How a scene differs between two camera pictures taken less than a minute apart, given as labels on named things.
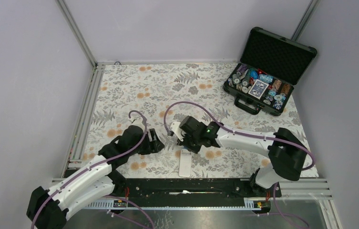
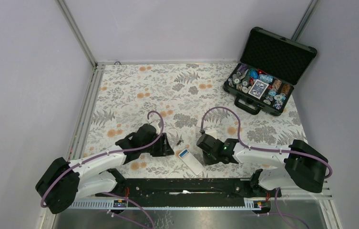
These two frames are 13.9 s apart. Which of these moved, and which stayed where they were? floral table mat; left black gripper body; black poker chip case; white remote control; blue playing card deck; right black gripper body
Moved: left black gripper body; white remote control; right black gripper body
Stayed: floral table mat; blue playing card deck; black poker chip case
